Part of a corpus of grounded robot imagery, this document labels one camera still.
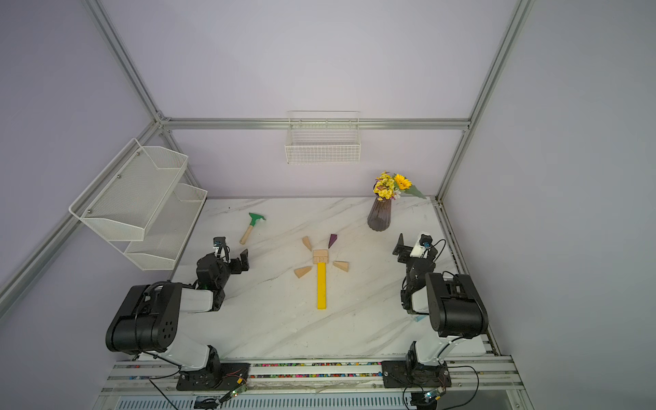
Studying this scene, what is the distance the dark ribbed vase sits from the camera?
100 cm

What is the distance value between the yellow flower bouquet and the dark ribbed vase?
1.3 inches

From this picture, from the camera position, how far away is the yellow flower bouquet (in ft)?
2.96

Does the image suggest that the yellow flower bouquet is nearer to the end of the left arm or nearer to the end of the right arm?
the end of the right arm
